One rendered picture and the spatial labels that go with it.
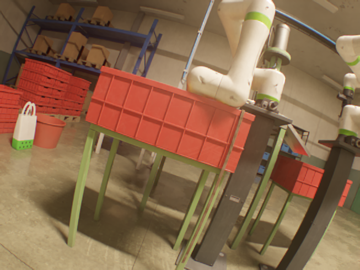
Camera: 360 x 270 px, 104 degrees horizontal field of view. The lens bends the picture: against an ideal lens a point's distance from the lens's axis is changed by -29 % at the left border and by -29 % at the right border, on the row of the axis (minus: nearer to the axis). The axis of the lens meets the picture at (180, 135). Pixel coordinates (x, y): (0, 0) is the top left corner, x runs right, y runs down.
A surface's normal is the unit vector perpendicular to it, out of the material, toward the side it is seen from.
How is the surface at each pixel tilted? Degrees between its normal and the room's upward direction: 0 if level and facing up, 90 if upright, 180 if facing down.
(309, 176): 90
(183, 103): 90
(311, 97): 90
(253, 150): 90
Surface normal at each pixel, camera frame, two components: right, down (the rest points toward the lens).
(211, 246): -0.22, -0.02
